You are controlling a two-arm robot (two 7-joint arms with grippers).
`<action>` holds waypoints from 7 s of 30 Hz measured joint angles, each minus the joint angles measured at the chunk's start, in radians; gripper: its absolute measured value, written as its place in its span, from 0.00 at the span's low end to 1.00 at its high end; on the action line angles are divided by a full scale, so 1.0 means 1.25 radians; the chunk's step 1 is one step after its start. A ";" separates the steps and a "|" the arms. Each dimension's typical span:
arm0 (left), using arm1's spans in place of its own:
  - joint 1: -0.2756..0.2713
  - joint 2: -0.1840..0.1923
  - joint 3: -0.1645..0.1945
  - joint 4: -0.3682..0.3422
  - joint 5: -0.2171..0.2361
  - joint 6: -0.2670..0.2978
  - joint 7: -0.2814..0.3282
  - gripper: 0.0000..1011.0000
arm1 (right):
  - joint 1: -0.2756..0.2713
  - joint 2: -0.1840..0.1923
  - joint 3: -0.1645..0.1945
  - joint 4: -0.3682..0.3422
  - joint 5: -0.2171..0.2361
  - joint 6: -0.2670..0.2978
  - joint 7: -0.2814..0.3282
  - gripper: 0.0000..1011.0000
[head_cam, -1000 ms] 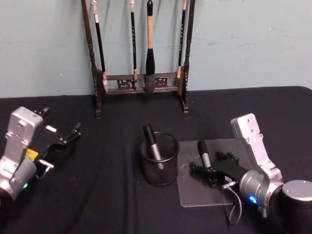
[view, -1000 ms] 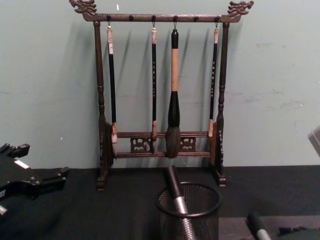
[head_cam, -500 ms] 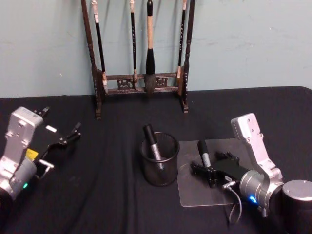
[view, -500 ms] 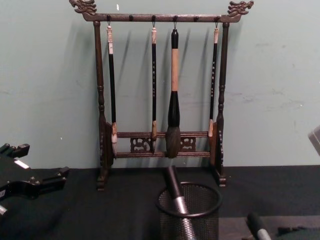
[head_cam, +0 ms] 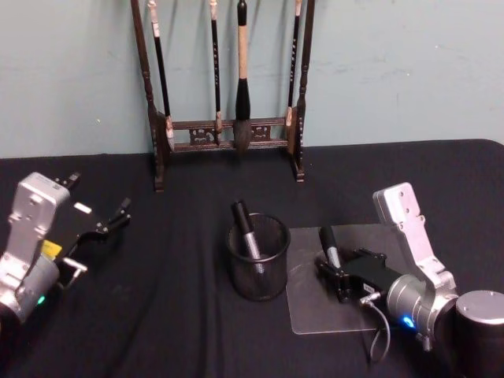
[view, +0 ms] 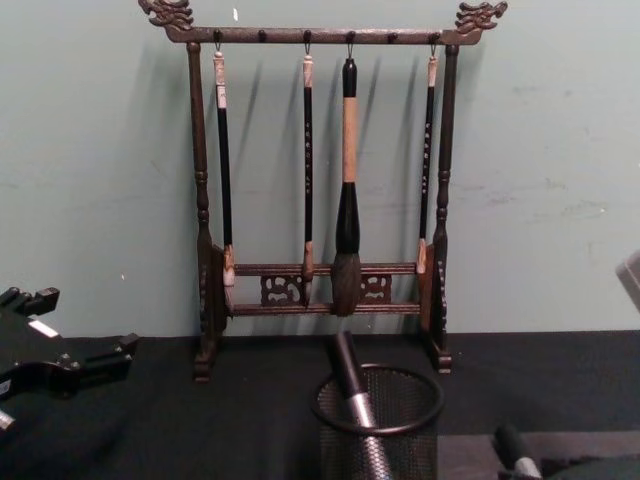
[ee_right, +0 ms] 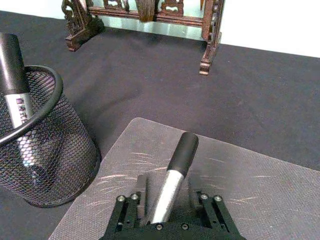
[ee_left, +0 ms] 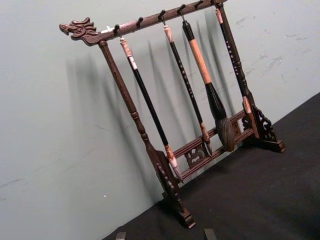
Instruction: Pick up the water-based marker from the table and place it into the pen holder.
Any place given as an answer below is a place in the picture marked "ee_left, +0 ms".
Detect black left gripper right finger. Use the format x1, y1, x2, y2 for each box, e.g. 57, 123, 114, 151
203, 228, 218, 240

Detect black table cloth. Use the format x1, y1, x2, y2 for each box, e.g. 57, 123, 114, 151
101, 91, 320, 240

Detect black brush with pink-white ends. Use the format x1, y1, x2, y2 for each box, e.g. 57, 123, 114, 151
118, 36, 185, 185

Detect thin black brush with markings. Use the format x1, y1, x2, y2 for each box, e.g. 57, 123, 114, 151
163, 23, 214, 157

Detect dark carved wooden brush rack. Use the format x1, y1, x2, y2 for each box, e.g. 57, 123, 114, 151
59, 0, 287, 230

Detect black brush with white dots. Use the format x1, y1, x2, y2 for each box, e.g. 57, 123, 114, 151
215, 8, 253, 121

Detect pale wall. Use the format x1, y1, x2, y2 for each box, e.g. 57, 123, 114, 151
0, 0, 320, 240

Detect large brush with tan handle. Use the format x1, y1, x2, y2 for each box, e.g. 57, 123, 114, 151
181, 15, 236, 153

